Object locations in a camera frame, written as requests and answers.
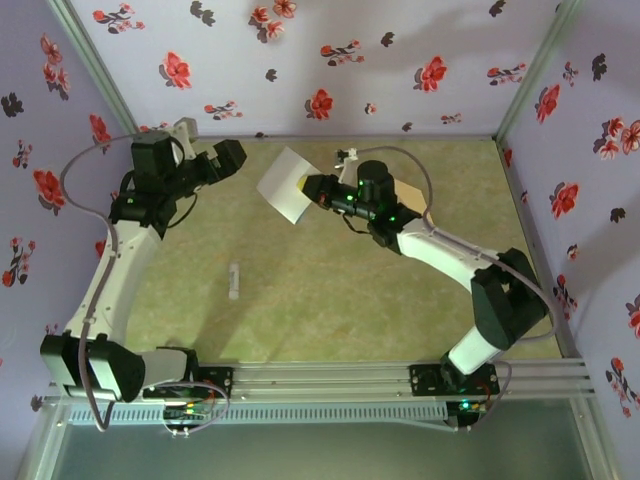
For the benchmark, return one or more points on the white paper letter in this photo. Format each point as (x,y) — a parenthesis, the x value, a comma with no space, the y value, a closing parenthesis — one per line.
(280,185)

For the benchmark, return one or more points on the brown paper envelope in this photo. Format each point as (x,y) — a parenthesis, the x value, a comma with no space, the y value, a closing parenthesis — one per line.
(412,197)

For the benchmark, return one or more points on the translucent glue stick cap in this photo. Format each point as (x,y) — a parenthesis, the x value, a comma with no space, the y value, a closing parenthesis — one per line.
(234,266)

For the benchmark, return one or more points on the white glue stick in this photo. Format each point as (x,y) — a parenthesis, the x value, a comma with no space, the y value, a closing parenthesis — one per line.
(233,282)

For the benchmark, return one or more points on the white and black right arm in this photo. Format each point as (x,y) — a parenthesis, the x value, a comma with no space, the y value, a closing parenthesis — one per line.
(440,250)

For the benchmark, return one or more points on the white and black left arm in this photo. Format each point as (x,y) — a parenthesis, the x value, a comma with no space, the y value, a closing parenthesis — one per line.
(115,280)

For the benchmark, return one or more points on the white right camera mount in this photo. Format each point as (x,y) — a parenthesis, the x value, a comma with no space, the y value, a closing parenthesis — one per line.
(349,172)

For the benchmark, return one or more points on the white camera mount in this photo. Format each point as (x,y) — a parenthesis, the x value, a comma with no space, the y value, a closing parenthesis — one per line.
(349,172)
(186,147)

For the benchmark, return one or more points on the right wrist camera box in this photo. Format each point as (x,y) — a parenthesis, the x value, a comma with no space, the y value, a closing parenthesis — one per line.
(345,154)

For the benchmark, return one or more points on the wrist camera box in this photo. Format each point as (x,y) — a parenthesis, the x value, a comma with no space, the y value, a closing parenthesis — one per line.
(345,154)
(187,126)

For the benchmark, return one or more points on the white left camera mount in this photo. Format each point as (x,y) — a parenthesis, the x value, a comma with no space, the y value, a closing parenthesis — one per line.
(186,147)

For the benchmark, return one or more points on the thin aluminium frame rail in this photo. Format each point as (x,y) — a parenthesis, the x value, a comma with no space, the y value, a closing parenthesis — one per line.
(425,136)

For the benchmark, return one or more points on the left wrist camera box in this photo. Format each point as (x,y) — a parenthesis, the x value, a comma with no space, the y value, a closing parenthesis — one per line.
(187,126)

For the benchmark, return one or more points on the aluminium frame post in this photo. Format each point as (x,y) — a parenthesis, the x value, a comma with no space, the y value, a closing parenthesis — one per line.
(102,75)
(595,450)
(533,75)
(41,450)

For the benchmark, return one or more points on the aluminium side frame rail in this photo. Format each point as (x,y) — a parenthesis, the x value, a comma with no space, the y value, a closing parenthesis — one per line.
(521,200)

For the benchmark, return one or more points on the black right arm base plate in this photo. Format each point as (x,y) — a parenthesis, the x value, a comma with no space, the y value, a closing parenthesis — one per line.
(425,380)

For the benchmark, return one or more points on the wide aluminium mounting rail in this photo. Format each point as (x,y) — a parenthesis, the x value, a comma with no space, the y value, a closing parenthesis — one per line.
(320,380)

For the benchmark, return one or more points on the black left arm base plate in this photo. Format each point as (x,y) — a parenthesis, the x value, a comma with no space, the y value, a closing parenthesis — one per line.
(220,380)

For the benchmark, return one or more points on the aluminium lower frame post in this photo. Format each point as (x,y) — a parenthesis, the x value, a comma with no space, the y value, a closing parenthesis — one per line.
(41,450)
(595,450)

